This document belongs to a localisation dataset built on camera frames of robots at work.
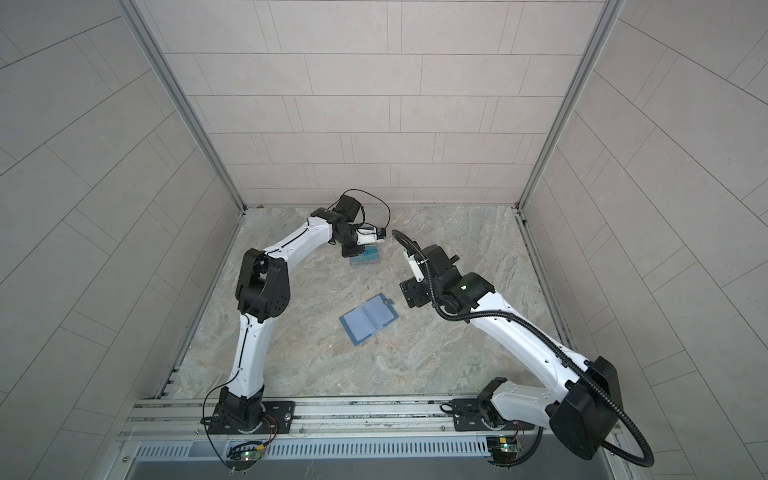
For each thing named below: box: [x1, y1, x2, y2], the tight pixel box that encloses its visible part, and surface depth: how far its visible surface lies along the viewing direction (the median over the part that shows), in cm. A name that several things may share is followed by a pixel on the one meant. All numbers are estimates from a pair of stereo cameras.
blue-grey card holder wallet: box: [339, 292, 399, 346], surface depth 89 cm
